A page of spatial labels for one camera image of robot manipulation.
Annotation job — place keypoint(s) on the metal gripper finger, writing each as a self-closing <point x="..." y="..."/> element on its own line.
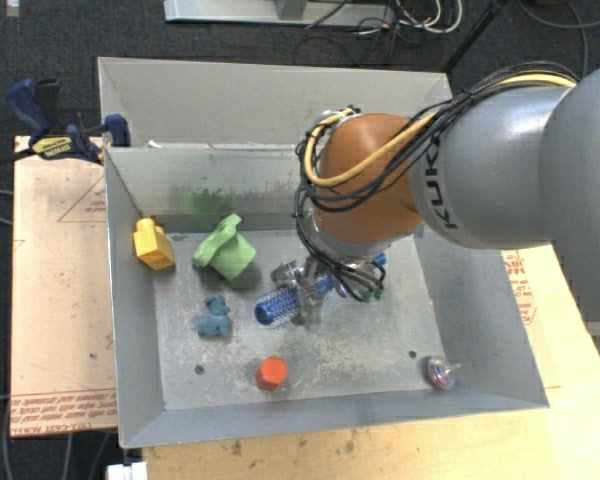
<point x="308" y="316"/>
<point x="286" y="273"/>

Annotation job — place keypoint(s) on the blue round hairbrush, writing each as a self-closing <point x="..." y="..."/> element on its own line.
<point x="275" y="309"/>

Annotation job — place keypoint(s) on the orange hexagonal block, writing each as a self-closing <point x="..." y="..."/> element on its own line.
<point x="271" y="374"/>

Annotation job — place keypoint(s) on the grey metal bin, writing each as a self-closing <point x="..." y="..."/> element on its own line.
<point x="360" y="363"/>

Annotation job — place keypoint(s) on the blue toy animal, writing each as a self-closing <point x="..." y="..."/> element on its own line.
<point x="213" y="322"/>

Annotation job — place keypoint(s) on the yellow toy block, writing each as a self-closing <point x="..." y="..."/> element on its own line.
<point x="153" y="248"/>

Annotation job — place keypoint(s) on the silver spinning top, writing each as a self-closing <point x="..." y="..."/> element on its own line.
<point x="441" y="373"/>

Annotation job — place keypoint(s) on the brown cardboard board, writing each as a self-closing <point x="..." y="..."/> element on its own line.
<point x="60" y="293"/>

